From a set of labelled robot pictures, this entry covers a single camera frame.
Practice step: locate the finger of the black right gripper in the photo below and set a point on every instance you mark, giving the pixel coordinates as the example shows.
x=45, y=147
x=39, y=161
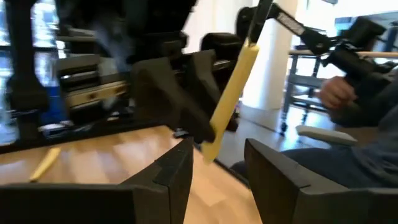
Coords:
x=164, y=93
x=202, y=77

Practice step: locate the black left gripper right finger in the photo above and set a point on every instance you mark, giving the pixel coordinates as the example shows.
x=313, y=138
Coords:
x=311, y=208

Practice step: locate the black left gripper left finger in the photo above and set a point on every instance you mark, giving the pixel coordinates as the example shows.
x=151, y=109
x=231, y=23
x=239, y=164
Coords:
x=93, y=205

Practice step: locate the drawer cabinet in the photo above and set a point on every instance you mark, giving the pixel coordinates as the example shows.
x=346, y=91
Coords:
x=93, y=93

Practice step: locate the grey chair armrest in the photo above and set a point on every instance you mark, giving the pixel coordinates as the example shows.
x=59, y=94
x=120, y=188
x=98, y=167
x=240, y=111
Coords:
x=326, y=135

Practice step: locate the person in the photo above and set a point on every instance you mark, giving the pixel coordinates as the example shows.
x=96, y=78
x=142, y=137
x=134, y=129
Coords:
x=373, y=149

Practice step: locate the grey metal cart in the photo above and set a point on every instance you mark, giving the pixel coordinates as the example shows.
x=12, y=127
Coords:
x=298, y=81

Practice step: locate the person's hand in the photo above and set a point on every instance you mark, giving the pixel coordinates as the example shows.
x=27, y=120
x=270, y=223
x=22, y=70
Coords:
x=337, y=91

